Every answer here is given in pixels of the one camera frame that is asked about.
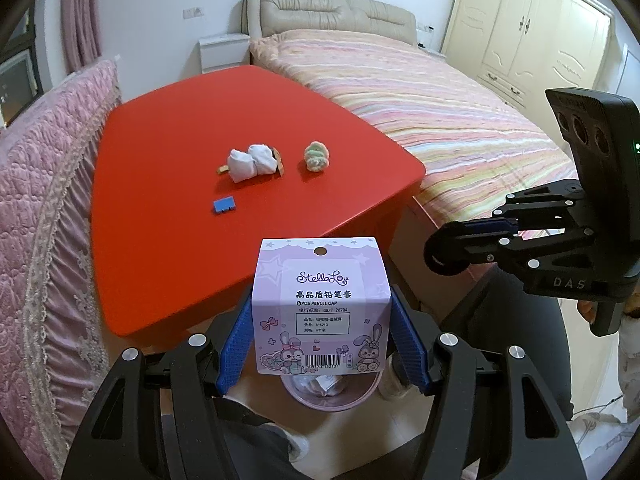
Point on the striped bed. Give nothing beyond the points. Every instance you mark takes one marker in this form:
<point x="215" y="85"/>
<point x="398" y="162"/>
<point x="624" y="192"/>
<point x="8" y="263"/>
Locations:
<point x="425" y="105"/>

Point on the beige padded headboard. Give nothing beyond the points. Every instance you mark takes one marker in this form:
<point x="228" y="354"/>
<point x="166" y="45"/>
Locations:
<point x="325" y="12"/>

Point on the cream wardrobe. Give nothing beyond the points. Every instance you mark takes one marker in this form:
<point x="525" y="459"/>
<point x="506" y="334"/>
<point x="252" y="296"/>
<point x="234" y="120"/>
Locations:
<point x="530" y="30"/>

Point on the pink quilted lace cover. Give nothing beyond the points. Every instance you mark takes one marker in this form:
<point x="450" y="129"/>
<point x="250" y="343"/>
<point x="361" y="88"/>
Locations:
<point x="40" y="200"/>

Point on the pink trash bin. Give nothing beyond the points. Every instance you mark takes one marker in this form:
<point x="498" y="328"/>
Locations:
<point x="325" y="402"/>

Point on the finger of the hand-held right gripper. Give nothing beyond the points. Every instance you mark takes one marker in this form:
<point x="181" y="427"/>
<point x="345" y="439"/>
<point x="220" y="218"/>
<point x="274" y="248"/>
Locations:
<point x="465" y="250"/>
<point x="530" y="205"/>

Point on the pink curtain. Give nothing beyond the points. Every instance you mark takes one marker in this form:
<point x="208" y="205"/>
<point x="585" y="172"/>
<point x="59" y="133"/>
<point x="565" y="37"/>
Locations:
<point x="82" y="15"/>

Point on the person's right hand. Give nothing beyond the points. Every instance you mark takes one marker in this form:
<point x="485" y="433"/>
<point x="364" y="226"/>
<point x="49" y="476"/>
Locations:
<point x="586" y="311"/>

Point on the purple cartoon pencil cap box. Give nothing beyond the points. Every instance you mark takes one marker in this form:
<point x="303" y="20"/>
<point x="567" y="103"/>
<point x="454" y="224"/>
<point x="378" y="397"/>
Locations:
<point x="320" y="305"/>

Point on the dark framed window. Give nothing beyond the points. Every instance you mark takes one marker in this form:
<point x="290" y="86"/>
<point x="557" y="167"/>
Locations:
<point x="17" y="80"/>

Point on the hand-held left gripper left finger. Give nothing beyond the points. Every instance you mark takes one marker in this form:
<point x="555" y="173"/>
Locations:
<point x="234" y="347"/>

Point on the white nightstand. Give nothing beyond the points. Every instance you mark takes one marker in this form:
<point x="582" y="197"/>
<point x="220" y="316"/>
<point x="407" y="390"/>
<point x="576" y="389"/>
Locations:
<point x="222" y="52"/>

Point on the green pink paper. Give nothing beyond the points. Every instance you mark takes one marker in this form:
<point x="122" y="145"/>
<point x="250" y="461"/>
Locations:
<point x="317" y="156"/>

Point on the small blue plastic piece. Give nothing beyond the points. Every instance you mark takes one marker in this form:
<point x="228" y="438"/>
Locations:
<point x="223" y="205"/>

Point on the red table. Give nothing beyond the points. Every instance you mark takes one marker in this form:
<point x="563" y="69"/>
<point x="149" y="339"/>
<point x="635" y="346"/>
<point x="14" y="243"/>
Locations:
<point x="200" y="260"/>

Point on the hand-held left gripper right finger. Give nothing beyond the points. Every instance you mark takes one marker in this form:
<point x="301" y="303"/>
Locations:
<point x="407" y="347"/>

